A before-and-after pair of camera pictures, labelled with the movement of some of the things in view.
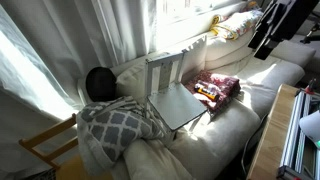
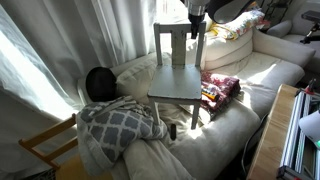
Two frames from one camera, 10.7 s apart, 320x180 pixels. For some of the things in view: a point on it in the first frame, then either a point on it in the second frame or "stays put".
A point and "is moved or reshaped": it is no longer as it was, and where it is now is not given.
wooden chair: x=62 y=155 stays put
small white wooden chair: x=176 y=104 is moved or reshaped
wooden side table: x=267 y=157 stays put
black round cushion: x=101 y=84 stays put
